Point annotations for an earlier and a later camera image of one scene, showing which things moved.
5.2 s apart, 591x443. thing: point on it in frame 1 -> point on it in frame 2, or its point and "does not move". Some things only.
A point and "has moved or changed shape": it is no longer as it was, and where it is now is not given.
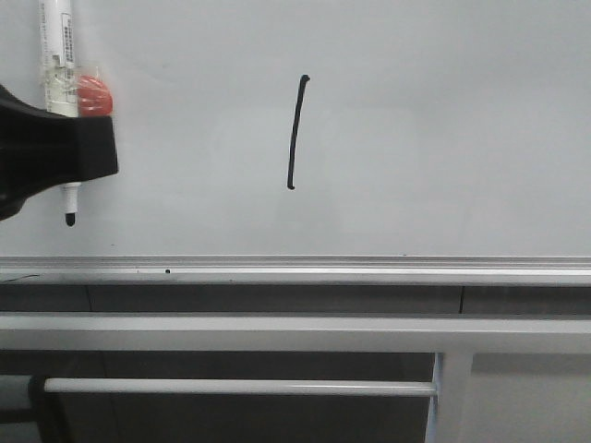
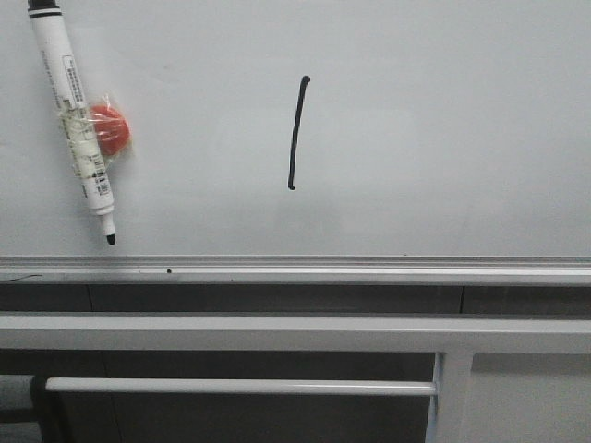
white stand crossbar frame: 452,338 does not move
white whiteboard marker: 61,82 has moved or changed shape
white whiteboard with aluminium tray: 319,142 does not move
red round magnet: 94,99 has moved or changed shape
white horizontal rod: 111,385 does not move
